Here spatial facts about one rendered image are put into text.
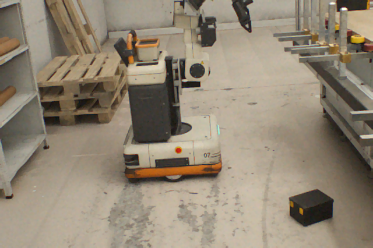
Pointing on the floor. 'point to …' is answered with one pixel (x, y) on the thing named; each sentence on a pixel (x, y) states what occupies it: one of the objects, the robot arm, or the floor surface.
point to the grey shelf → (20, 104)
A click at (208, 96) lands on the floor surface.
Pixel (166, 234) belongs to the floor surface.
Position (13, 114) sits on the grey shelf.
